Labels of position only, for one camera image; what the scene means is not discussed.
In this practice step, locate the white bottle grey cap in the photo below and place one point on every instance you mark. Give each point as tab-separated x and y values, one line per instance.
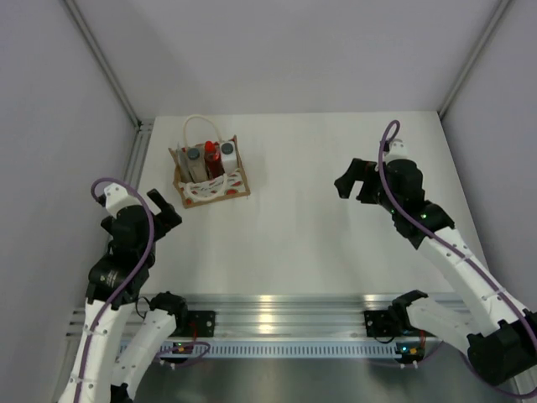
229	157

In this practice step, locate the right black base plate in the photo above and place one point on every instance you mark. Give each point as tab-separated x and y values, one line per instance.
378	324

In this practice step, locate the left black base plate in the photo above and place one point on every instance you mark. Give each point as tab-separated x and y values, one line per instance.
200	324

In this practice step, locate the red liquid bottle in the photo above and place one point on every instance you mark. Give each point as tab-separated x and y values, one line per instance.
213	160

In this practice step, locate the aluminium frame post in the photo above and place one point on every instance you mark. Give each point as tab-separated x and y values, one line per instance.
77	17
477	50

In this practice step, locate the slotted cable duct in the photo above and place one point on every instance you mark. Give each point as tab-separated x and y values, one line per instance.
368	349

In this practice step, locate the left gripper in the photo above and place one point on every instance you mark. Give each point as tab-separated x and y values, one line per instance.
167	219

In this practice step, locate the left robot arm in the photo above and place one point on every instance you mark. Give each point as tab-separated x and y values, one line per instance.
102	372

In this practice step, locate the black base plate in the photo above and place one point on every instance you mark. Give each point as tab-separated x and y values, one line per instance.
200	324
378	324

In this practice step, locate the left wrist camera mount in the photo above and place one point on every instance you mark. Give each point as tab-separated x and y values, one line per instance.
117	197

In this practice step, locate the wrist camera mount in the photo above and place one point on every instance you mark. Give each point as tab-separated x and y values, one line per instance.
117	197
396	150

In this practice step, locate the clear square bottle black label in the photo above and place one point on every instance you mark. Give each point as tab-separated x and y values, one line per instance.
196	165

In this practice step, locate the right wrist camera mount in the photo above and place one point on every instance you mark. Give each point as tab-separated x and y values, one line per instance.
396	150

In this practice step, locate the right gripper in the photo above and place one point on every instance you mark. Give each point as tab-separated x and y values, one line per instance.
357	171

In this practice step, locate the burlap watermelon canvas bag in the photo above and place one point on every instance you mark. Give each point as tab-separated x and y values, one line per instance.
218	189

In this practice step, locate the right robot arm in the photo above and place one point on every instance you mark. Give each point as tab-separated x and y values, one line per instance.
498	335

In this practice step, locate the right aluminium frame post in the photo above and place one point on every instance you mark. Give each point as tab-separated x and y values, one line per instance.
477	50

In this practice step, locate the aluminium mounting rail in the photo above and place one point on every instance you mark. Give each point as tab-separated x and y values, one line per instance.
289	317

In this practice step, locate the left aluminium frame post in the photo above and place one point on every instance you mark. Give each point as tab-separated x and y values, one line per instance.
77	17

